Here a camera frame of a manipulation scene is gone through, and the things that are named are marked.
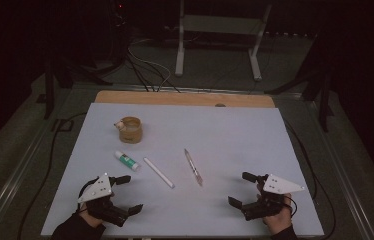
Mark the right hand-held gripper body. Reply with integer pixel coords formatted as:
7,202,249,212
241,173,306,222

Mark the white and green glue stick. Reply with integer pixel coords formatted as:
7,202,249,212
114,150,141,172

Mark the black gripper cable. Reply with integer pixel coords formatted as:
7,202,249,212
283,195,299,218
76,177,100,214

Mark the person's right hand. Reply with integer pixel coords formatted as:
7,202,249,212
256,185,293,236

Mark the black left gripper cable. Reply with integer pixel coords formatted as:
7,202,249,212
76,177,100,214

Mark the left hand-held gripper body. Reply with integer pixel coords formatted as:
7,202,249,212
76,172,131,228

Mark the white table mat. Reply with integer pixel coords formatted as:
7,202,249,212
40,102,325,238

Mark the long black floor cable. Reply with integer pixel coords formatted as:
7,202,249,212
284,119,338,240
16,112,88,240

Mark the brown paper pen holder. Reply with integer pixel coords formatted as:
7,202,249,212
113,116,144,145

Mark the dark floor stand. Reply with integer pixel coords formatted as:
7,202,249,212
43,54,113,120
264,33,335,133

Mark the white metal stand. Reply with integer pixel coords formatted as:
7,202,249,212
174,0,273,82

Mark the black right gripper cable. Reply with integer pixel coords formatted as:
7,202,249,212
283,195,299,218

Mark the person's left hand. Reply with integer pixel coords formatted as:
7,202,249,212
78,207,107,230

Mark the white floor cable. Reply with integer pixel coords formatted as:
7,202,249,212
127,39,173,92

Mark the white pen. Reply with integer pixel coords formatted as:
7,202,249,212
142,156,176,190

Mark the black equipment rack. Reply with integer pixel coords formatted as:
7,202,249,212
107,0,130,66

